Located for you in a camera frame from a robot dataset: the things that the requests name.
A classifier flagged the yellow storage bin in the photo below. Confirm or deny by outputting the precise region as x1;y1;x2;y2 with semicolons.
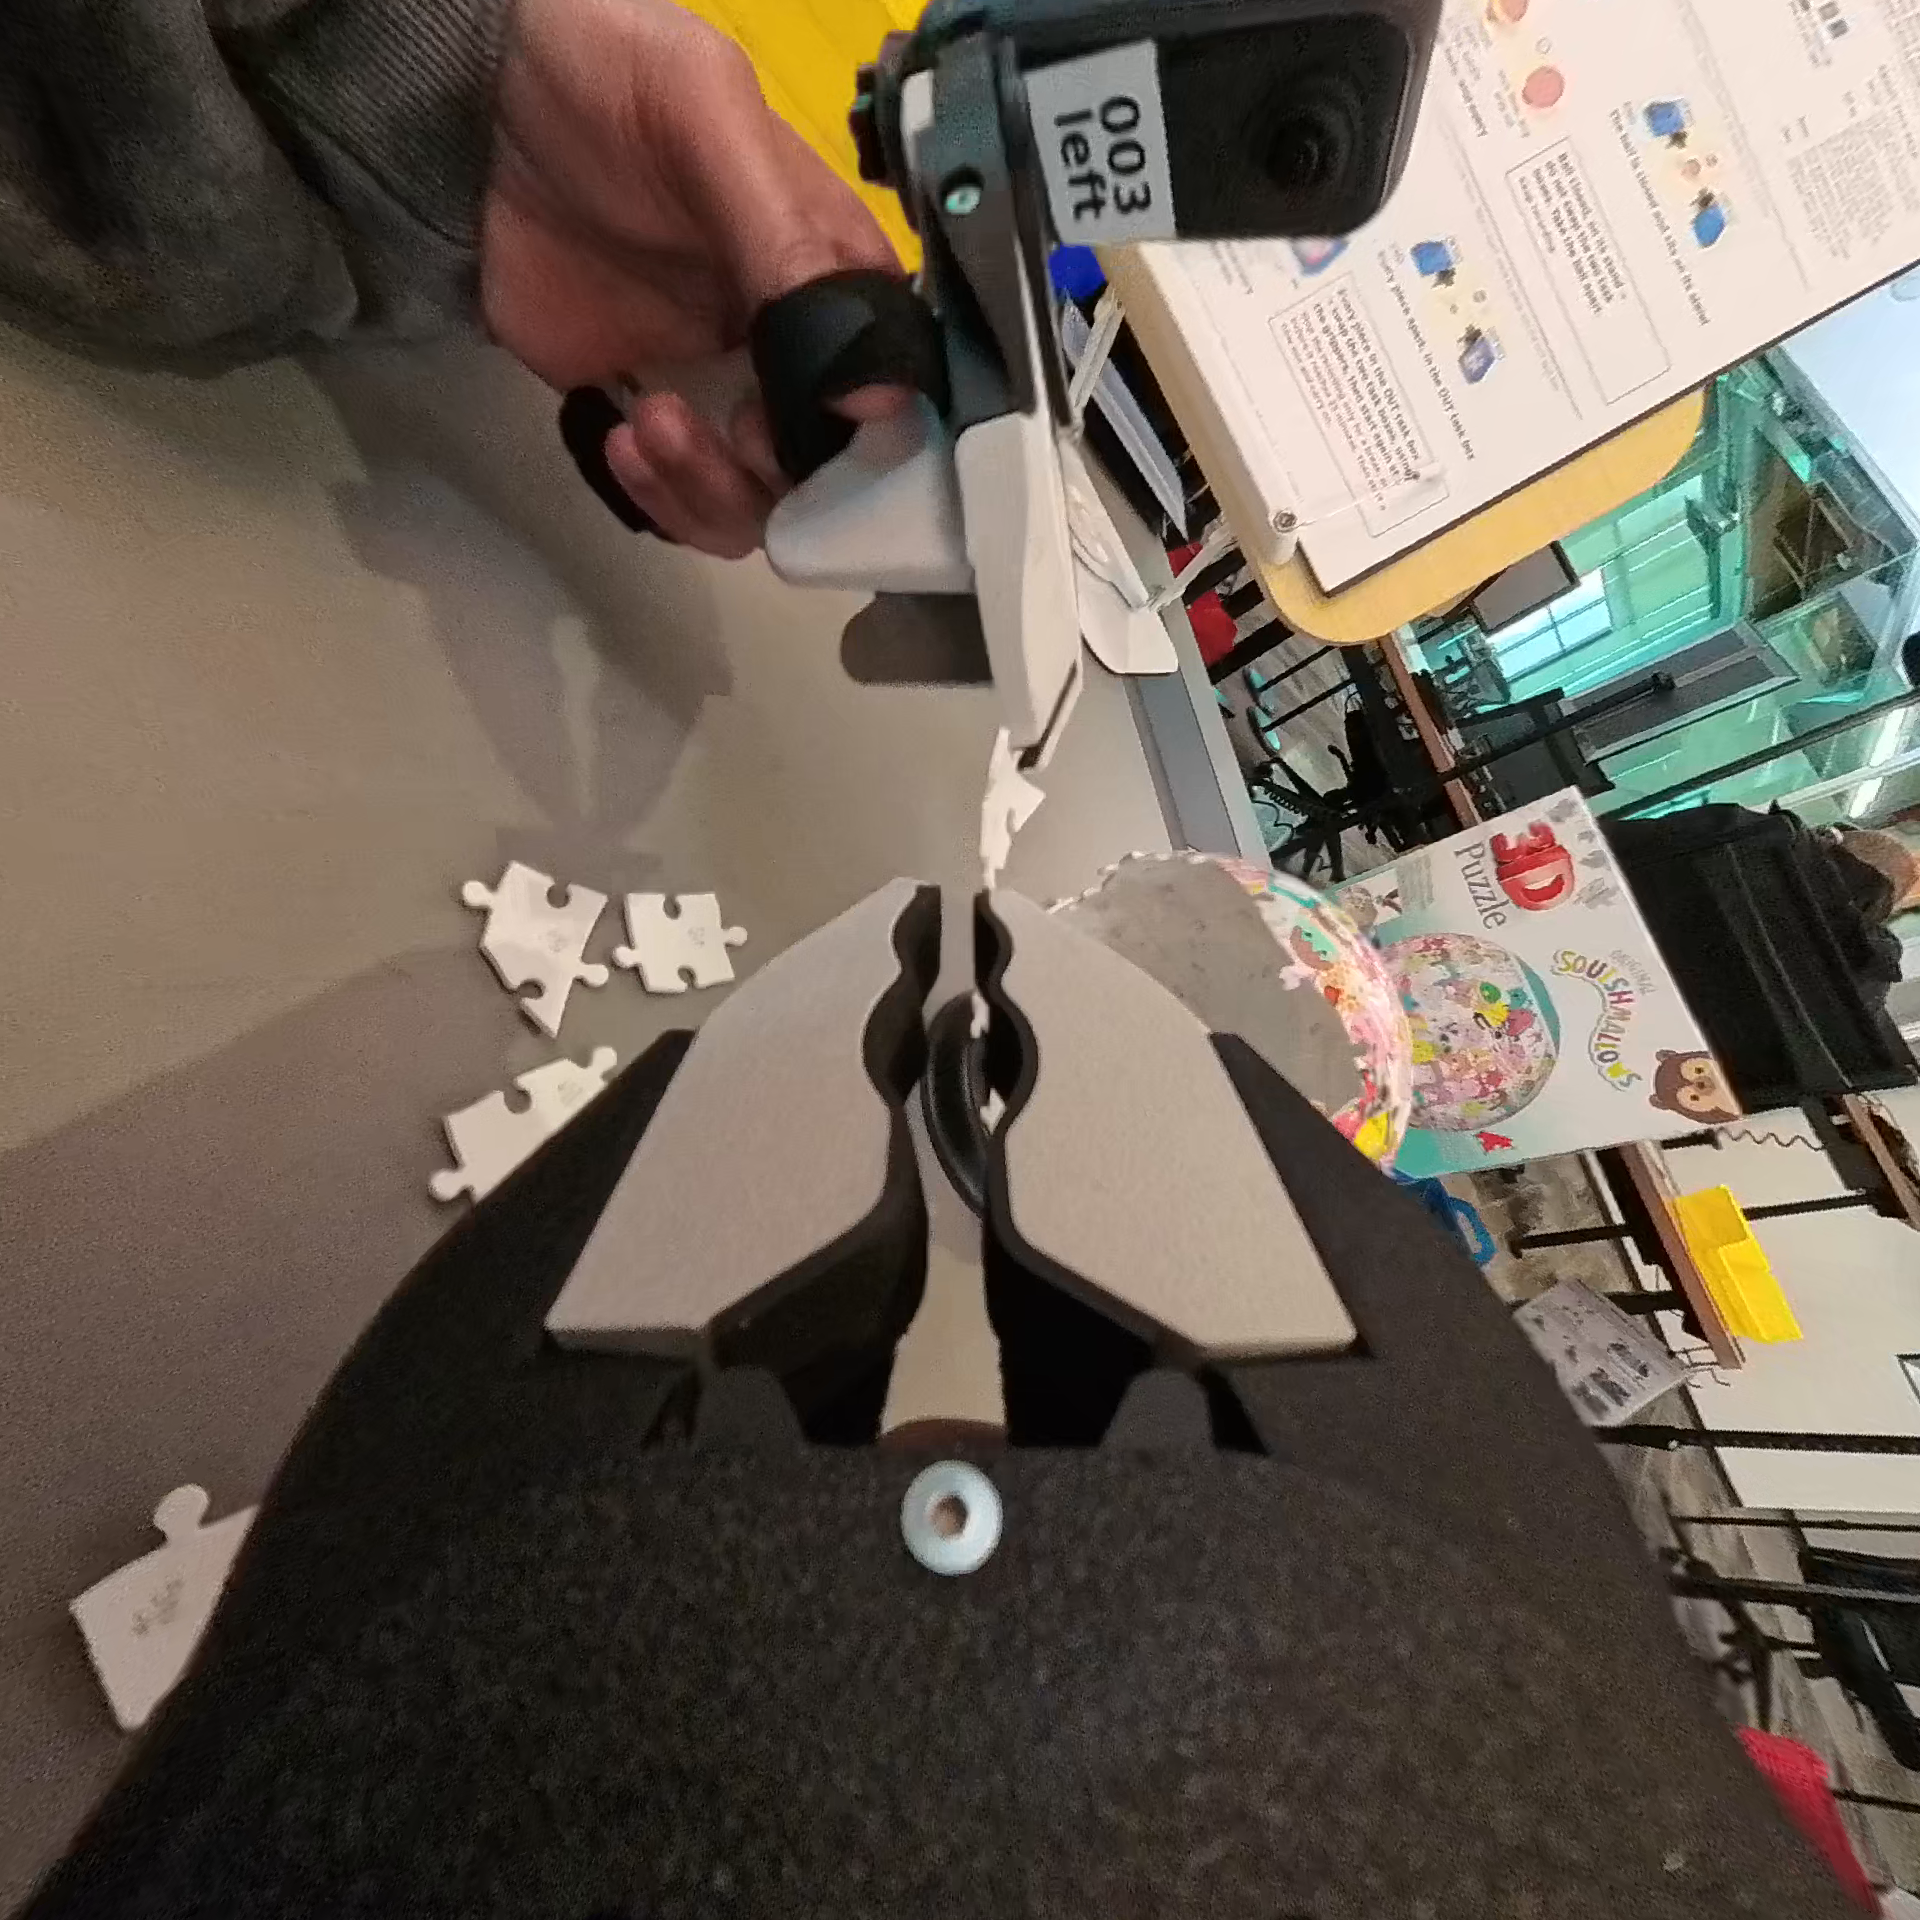
1670;1185;1802;1345
674;0;932;272

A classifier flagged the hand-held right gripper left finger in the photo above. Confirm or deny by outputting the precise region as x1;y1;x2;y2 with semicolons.
545;881;945;1449

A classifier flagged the colourful 3D puzzle ball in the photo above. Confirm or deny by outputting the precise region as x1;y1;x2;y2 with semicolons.
1045;852;1412;1176

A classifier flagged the black office chair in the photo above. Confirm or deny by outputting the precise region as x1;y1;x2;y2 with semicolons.
1598;802;1920;1113

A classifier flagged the white puzzle piece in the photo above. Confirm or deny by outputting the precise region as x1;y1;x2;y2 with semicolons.
66;1487;257;1728
968;730;1048;909
459;863;612;1037
612;891;749;994

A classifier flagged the wooden table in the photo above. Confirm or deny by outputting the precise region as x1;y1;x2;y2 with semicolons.
1612;1140;1748;1370

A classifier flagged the cardboard box with printed sheet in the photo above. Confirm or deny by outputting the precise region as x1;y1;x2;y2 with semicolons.
1096;0;1920;647

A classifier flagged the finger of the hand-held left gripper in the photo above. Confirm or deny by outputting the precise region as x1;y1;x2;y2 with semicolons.
950;411;1088;776

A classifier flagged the white board stand base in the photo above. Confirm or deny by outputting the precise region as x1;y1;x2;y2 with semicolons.
1050;293;1248;681

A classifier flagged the colourful puzzle box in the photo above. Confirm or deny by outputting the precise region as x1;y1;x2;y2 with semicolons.
1329;786;1742;1164

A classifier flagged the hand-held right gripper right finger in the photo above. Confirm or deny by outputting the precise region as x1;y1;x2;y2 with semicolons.
972;884;1363;1455

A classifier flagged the red storage bin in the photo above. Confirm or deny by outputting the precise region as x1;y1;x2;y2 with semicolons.
1740;1727;1884;1913

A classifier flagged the black ball stand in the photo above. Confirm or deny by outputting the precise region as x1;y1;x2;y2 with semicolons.
918;1026;1000;1209

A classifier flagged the person's left hand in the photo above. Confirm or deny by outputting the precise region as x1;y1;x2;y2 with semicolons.
481;0;932;561

